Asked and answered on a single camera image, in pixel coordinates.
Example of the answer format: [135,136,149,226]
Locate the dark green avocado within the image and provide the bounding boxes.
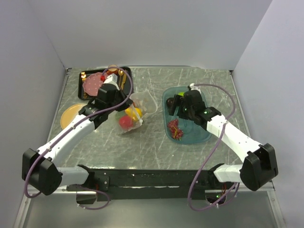
[115,112,124,120]

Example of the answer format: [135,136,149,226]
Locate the red grape bunch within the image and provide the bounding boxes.
[167,119,183,141]

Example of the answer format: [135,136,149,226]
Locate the clear polka dot zip bag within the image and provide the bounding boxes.
[115,90,158,135]

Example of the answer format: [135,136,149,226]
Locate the red apple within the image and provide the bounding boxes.
[118,115,133,130]

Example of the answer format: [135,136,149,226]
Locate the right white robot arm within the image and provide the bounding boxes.
[165,90,278,191]

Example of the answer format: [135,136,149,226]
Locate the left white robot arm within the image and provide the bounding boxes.
[21,83,133,197]

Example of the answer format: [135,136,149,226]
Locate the pink polka dot plate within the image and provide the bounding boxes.
[83,72,107,96]

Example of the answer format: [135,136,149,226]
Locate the black serving tray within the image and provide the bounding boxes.
[78,68,131,101]

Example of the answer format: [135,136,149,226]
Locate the teal plastic fruit tray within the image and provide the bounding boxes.
[162,86,211,144]

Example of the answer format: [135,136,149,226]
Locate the orange cup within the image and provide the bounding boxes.
[106,65,118,75]

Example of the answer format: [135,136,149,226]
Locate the gold spoon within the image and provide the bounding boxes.
[118,69,124,76]

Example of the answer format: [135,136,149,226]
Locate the gold fork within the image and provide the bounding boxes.
[81,72,87,99]

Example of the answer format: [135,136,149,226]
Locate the yellow floral plate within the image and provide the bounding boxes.
[60,103,86,129]

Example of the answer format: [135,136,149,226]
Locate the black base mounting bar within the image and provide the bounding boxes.
[66,163,238,200]

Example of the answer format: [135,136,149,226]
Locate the aluminium frame rail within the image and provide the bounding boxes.
[28,186,68,195]

